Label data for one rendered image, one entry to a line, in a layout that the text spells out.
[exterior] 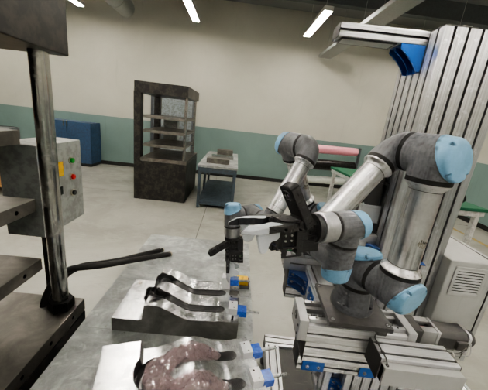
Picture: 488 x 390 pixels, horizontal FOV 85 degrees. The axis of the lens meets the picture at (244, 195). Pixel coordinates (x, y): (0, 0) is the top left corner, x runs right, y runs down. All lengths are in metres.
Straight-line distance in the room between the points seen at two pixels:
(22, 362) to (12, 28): 1.05
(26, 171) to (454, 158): 1.46
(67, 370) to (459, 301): 1.48
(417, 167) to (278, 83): 6.87
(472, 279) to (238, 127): 6.65
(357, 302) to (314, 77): 7.06
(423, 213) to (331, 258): 0.30
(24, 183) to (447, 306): 1.80
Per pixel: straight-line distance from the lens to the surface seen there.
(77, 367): 1.21
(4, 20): 1.03
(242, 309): 1.21
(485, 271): 1.43
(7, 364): 1.33
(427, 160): 0.85
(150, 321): 1.22
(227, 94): 7.50
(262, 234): 0.53
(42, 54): 1.19
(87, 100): 8.45
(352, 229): 0.69
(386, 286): 0.96
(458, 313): 1.49
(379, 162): 0.90
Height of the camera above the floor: 1.67
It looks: 16 degrees down
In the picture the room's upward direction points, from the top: 7 degrees clockwise
